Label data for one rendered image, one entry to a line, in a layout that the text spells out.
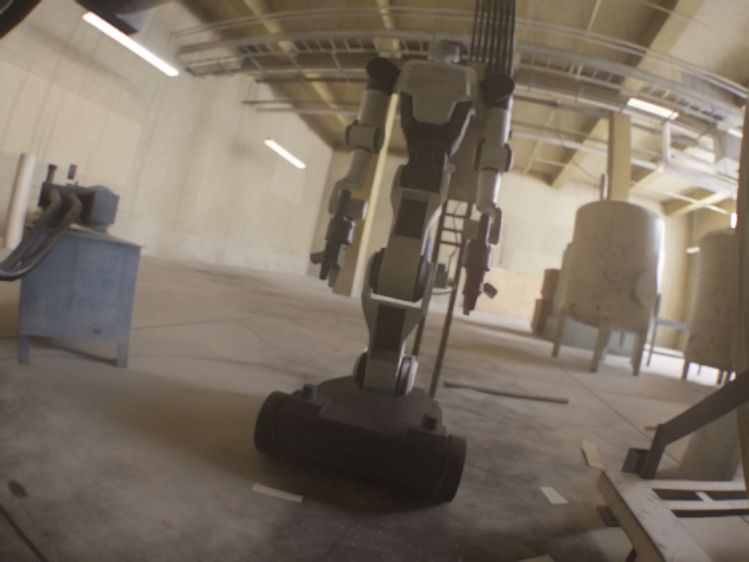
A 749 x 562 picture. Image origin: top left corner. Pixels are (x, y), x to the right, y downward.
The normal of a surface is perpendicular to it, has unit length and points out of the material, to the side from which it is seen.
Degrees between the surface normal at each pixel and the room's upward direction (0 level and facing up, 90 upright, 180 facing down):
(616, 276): 90
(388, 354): 30
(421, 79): 90
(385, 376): 106
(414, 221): 80
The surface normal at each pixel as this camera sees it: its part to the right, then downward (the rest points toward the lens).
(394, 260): -0.07, -0.42
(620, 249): -0.51, -0.09
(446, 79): -0.16, -0.02
